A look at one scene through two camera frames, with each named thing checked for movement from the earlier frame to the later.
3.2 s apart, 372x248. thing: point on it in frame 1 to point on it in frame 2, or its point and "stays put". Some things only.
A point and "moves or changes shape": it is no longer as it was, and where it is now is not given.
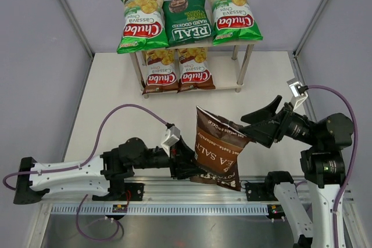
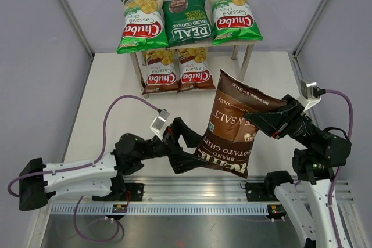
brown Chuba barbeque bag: (194, 71) stays put
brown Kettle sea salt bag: (219, 144) moves or changes shape
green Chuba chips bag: (232, 19) stays put
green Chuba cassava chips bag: (144, 25) stays put
